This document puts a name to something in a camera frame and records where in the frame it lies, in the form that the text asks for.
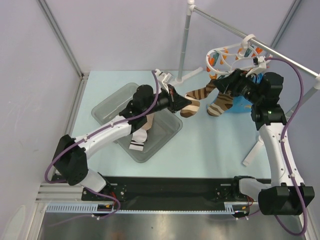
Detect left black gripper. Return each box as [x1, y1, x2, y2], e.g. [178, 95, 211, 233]
[142, 84, 191, 116]

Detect brown striped sock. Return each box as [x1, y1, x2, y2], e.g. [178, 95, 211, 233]
[180, 79, 216, 118]
[206, 92, 234, 117]

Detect white black striped sock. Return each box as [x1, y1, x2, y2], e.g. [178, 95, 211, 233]
[129, 141, 145, 152]

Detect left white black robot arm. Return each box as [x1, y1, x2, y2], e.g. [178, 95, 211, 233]
[52, 85, 192, 200]

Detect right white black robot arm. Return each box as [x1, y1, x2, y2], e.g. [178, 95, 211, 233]
[214, 69, 315, 216]

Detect white round clip hanger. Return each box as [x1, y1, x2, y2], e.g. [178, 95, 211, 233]
[205, 34, 264, 79]

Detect blue cartoon print sock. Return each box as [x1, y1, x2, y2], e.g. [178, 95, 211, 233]
[227, 73, 263, 114]

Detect clear grey plastic bin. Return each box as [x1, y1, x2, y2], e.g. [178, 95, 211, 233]
[91, 82, 183, 163]

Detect orange clothes clip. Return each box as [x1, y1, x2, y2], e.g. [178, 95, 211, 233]
[208, 51, 220, 67]

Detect white metal drying rack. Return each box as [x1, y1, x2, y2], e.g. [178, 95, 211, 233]
[172, 0, 320, 167]

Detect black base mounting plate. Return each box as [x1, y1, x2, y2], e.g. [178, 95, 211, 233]
[51, 176, 276, 212]

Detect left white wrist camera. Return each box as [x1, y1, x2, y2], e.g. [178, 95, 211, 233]
[154, 69, 173, 92]

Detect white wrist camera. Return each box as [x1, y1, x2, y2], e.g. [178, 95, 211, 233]
[246, 56, 270, 77]
[154, 69, 173, 92]

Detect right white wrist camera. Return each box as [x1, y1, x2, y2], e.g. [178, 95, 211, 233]
[246, 56, 270, 77]

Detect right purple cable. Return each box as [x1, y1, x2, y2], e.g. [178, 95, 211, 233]
[266, 56, 308, 236]

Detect purple cable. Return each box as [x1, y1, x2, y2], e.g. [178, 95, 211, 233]
[44, 69, 166, 221]
[266, 56, 308, 236]

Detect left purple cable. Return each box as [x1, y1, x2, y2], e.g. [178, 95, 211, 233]
[44, 69, 166, 221]

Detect white slotted cable duct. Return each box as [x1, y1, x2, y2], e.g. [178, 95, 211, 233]
[46, 202, 116, 214]

